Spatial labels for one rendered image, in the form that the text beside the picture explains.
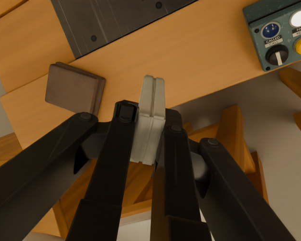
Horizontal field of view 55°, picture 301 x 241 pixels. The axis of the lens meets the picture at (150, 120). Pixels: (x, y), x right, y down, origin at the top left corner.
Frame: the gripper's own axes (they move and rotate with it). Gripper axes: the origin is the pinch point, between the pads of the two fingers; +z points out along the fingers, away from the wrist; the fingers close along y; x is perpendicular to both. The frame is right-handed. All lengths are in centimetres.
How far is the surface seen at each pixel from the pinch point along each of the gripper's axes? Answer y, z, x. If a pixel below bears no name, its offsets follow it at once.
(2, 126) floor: -78, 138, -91
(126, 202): 2, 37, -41
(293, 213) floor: 83, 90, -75
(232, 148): 26, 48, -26
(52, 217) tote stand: -16, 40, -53
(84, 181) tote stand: -12, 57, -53
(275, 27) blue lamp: 14.2, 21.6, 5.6
